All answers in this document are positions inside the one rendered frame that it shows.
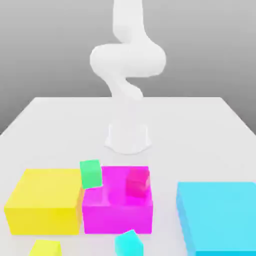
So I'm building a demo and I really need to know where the small red cube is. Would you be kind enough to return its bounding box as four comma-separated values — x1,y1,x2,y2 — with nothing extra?
125,167,151,198

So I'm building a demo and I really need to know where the small green cube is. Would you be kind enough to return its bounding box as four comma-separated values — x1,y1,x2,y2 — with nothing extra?
79,159,104,190

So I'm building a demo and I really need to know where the small cyan cube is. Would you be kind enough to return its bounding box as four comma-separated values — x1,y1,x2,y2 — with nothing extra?
114,229,144,256

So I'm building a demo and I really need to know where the small yellow cube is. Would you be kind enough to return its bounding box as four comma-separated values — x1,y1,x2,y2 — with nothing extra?
29,239,62,256

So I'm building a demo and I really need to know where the large magenta box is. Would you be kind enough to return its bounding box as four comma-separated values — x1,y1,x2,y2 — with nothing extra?
81,165,154,235

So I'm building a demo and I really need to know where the large yellow box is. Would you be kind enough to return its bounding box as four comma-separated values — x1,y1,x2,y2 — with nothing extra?
3,168,85,236

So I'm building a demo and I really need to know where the large cyan box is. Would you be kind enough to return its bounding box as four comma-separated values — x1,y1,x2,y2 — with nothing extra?
175,181,256,256

